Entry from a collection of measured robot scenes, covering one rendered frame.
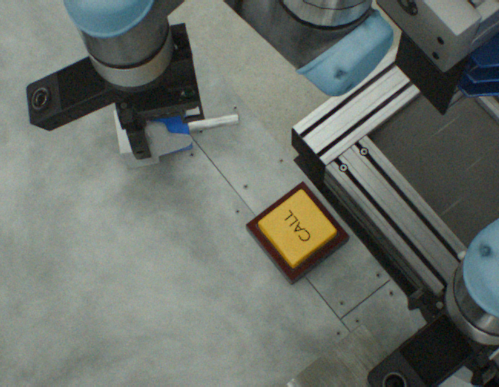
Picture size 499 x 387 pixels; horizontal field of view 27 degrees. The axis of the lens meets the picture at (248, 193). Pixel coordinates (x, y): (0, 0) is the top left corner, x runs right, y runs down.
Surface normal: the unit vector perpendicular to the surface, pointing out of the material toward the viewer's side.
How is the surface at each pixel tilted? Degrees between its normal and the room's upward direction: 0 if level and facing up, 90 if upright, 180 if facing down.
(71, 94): 29
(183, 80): 90
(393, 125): 0
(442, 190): 0
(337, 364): 0
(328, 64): 46
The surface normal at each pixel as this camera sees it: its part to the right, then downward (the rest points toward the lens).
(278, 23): -0.84, 0.47
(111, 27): 0.07, 0.94
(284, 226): -0.04, -0.28
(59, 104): -0.51, -0.20
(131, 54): 0.27, 0.92
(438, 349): -0.45, 0.01
